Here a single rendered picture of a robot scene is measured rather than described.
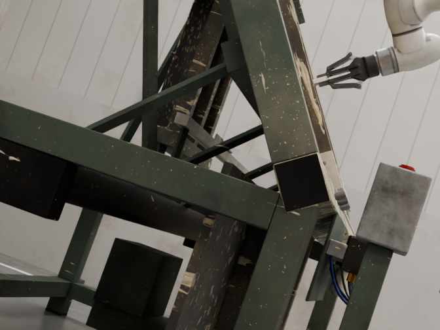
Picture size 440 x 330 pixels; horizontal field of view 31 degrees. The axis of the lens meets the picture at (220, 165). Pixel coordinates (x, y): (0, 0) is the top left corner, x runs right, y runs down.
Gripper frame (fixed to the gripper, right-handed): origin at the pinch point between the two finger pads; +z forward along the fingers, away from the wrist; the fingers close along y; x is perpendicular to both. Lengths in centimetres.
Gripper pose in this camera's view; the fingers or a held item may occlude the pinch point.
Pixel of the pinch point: (317, 81)
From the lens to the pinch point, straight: 268.4
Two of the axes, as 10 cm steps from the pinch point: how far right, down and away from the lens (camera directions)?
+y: -2.3, -9.5, 2.0
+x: -2.0, -1.6, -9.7
